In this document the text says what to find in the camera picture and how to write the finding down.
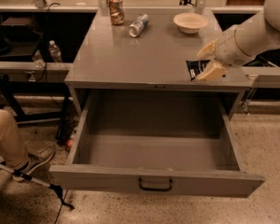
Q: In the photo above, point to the black drawer handle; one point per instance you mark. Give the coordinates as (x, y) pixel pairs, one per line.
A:
(155, 186)

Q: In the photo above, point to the grey open top drawer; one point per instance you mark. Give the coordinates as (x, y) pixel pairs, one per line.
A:
(185, 136)

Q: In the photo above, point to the crushed orange soda can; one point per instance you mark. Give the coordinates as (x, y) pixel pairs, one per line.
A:
(116, 12)

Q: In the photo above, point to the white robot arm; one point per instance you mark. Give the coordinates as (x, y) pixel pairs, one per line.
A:
(240, 44)

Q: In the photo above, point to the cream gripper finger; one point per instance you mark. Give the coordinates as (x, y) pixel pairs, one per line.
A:
(208, 51)
(213, 70)

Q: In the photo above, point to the person leg beige trousers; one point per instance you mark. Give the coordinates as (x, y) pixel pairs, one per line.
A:
(12, 149)

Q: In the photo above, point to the dark blue rxbar wrapper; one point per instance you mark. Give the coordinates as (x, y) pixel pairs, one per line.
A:
(196, 67)

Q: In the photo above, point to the standing clear water bottle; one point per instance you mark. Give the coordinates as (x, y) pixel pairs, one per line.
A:
(55, 52)

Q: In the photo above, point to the lying clear water bottle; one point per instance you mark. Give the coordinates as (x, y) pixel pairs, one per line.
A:
(138, 26)

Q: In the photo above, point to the grey metal cabinet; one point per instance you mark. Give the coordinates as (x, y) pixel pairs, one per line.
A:
(110, 58)

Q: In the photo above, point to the white paper bowl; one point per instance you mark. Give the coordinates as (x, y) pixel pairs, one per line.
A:
(190, 23)

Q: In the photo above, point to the grey sneaker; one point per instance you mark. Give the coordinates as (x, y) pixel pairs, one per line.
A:
(37, 161)

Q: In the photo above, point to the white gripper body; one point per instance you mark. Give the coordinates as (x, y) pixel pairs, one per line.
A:
(226, 47)

